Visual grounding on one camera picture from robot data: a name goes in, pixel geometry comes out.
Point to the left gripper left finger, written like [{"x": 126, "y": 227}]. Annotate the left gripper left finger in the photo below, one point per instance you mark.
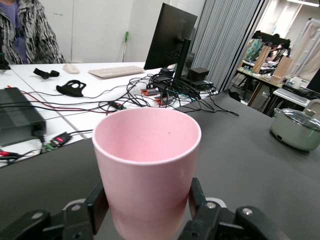
[{"x": 75, "y": 220}]

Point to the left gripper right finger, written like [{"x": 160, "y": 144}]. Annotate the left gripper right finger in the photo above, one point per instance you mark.
[{"x": 212, "y": 222}]

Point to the pink plastic cup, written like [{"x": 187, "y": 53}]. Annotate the pink plastic cup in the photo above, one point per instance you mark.
[{"x": 147, "y": 185}]

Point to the green circuit board red display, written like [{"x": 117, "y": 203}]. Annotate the green circuit board red display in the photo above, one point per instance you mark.
[{"x": 58, "y": 139}]

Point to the red clip lead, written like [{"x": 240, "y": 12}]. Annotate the red clip lead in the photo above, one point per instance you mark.
[{"x": 7, "y": 153}]

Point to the pale green cooking pot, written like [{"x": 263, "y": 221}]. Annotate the pale green cooking pot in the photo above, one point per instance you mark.
[{"x": 292, "y": 137}]

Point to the black power supply box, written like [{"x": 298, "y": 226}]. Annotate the black power supply box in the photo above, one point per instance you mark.
[{"x": 17, "y": 115}]

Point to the small board red LED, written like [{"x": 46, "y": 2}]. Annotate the small board red LED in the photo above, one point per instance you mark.
[{"x": 117, "y": 105}]

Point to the orange grey adapter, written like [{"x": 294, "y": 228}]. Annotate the orange grey adapter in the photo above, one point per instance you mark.
[
  {"x": 163, "y": 100},
  {"x": 150, "y": 92}
]

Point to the glass lid beige knob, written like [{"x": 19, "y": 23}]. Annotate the glass lid beige knob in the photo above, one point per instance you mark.
[{"x": 300, "y": 120}]

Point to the white desk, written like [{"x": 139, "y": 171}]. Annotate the white desk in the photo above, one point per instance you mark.
[{"x": 82, "y": 82}]

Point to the black docking hub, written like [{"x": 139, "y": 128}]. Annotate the black docking hub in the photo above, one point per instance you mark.
[{"x": 197, "y": 85}]

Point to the white background table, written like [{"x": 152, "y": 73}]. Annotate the white background table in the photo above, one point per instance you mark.
[{"x": 290, "y": 96}]

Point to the dark brown box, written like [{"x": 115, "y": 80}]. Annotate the dark brown box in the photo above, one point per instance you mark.
[{"x": 200, "y": 73}]

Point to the beige computer mouse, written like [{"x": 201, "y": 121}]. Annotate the beige computer mouse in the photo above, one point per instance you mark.
[{"x": 70, "y": 68}]

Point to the black keyboard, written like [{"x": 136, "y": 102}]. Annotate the black keyboard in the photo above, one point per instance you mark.
[{"x": 296, "y": 93}]

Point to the beige keyboard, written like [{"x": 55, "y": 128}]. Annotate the beige keyboard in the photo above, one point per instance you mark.
[{"x": 116, "y": 71}]

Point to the white mug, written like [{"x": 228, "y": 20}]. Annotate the white mug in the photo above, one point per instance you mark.
[{"x": 296, "y": 84}]

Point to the wooden panel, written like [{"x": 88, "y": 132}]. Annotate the wooden panel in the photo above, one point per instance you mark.
[{"x": 260, "y": 58}]

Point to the grey pleated curtain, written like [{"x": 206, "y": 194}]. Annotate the grey pleated curtain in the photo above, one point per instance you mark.
[{"x": 225, "y": 37}]

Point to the person in patterned jacket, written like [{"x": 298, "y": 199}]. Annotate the person in patterned jacket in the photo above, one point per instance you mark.
[{"x": 37, "y": 37}]

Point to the black computer monitor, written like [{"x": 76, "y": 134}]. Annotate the black computer monitor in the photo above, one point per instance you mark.
[{"x": 170, "y": 37}]

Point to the black printed bracket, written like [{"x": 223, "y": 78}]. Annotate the black printed bracket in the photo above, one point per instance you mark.
[{"x": 67, "y": 90}]

